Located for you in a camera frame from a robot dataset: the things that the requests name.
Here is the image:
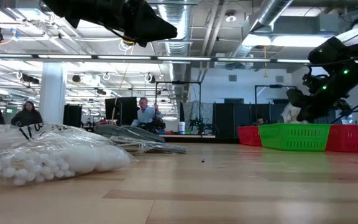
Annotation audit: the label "green plastic basket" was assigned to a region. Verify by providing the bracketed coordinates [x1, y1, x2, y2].
[258, 123, 333, 152]

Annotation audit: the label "black cabinet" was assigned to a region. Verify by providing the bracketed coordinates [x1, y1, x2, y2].
[63, 103, 83, 128]

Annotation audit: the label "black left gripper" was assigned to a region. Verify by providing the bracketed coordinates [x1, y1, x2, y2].
[42, 0, 178, 48]

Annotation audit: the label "white building column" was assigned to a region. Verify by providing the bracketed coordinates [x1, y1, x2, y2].
[38, 62, 68, 125]

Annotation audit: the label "long ceiling light strip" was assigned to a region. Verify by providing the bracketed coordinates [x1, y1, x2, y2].
[0, 53, 312, 64]

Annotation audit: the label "clear plastic bag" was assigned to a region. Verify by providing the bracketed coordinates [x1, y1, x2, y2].
[280, 102, 308, 124]

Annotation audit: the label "dark toiletry item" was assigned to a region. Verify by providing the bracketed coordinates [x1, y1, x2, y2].
[93, 124, 167, 144]

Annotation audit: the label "black computer monitor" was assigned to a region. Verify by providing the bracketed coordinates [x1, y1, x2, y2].
[104, 96, 139, 126]

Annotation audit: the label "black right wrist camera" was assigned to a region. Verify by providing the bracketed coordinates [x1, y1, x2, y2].
[301, 67, 323, 94]

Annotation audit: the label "black gantry frame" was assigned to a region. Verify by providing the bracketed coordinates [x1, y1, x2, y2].
[155, 80, 202, 138]
[254, 83, 299, 125]

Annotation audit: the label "black partition panels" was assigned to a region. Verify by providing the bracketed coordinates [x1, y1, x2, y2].
[212, 102, 290, 139]

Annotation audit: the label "clear bag of cotton balls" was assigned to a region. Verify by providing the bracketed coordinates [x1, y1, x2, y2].
[0, 132, 136, 187]
[0, 123, 83, 158]

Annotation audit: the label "white ceiling smoke detector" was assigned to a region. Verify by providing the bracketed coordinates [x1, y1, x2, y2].
[224, 10, 237, 23]

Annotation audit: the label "black comb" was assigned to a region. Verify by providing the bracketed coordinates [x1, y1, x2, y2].
[110, 135, 188, 156]

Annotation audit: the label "silver ribbed ceiling duct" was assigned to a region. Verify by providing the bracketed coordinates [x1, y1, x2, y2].
[157, 0, 194, 103]

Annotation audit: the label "small red plastic basket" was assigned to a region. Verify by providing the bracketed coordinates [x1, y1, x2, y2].
[237, 125, 262, 147]

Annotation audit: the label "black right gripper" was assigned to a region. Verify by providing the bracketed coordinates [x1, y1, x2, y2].
[286, 67, 358, 123]

